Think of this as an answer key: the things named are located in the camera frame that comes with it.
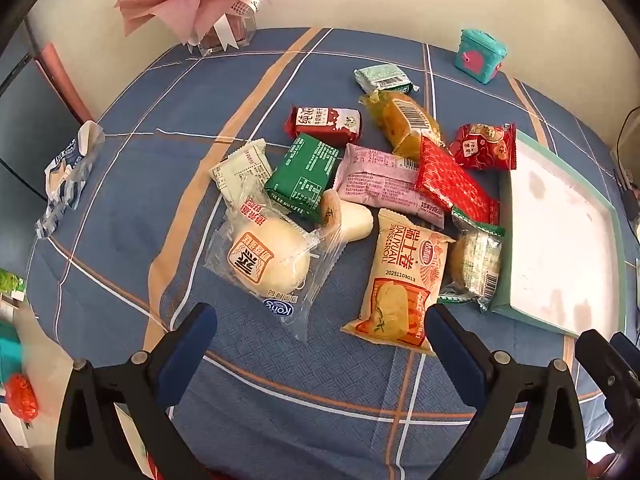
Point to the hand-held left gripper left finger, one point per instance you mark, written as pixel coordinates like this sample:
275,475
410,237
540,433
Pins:
192,340

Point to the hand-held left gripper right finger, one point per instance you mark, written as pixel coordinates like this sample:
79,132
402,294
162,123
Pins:
450,345

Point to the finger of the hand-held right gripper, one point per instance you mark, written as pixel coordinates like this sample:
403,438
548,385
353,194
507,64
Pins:
627,346
605,365

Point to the orange cake roll packet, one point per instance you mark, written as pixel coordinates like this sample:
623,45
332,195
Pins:
400,280

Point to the green trimmed clear cake packet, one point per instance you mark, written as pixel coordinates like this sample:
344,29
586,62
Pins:
475,265

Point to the clear round bun packet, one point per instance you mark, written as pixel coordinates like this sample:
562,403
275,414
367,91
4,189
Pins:
265,260

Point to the white tray with teal rim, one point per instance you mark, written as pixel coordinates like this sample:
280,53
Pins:
555,230

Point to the orange lid jelly cup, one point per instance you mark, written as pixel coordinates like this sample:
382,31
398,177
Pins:
355,222

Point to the red patterned snack packet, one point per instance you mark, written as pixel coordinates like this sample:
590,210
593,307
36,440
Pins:
450,180

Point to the pale white snack packet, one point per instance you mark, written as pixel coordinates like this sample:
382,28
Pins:
240,170

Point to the pink snack packet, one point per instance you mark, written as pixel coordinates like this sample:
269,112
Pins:
375,180

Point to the dark green snack packet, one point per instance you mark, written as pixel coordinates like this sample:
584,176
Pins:
300,175

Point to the red cartoon snack packet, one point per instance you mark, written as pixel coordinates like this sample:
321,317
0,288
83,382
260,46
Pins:
480,147

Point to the yellow cake packet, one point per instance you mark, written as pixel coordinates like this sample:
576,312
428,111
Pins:
395,120

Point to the red and white biscuit packet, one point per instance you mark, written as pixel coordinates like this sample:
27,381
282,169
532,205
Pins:
320,124

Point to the light green snack packet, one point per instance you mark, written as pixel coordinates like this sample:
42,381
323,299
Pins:
380,76

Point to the orange red bag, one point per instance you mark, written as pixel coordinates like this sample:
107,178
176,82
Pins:
22,395

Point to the blue and white crumpled packet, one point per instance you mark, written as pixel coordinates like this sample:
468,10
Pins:
70,165

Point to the blue plaid sheet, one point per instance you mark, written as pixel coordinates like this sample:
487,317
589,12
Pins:
175,110

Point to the dark grey panel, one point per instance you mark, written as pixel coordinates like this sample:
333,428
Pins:
30,125

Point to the teal toy box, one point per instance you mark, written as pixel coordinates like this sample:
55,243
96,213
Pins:
477,57

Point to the pink board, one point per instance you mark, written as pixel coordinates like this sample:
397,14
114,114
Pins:
65,80

